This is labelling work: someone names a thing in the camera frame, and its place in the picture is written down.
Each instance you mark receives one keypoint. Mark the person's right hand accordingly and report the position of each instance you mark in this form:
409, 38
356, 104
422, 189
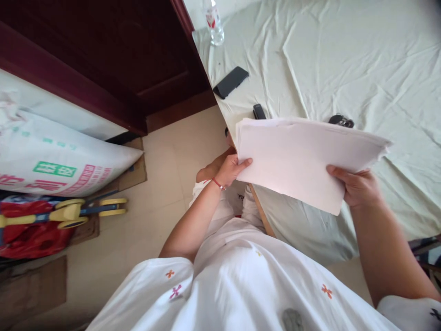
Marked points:
361, 188

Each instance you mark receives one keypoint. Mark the person's left hand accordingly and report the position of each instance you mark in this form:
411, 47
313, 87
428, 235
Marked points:
230, 170

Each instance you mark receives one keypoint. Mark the stack of white paper sheets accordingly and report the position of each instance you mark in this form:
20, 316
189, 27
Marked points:
303, 158

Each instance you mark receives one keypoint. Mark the black stapler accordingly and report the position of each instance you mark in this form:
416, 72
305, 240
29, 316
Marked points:
258, 111

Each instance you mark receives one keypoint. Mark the black key bunch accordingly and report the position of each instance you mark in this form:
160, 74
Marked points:
341, 120

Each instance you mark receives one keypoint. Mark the black smartphone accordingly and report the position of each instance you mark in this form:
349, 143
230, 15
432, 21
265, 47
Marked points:
231, 82

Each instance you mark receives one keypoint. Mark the white bed sheet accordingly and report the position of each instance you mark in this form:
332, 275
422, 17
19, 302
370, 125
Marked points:
330, 86

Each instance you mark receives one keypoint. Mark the person's body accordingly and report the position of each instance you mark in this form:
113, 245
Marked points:
248, 279

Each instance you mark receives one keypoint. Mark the clear plastic water bottle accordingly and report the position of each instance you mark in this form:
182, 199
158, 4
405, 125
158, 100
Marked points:
214, 22

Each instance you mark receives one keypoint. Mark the dark red wooden door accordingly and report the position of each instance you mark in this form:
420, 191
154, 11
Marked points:
113, 58

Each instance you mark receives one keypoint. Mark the yellow and blue toy scooter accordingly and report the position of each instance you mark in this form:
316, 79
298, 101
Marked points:
72, 210

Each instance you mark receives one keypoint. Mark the large white printed sack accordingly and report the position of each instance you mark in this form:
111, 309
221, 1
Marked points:
58, 151

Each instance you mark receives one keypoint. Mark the red plastic bag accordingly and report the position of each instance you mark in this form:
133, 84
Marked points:
32, 231

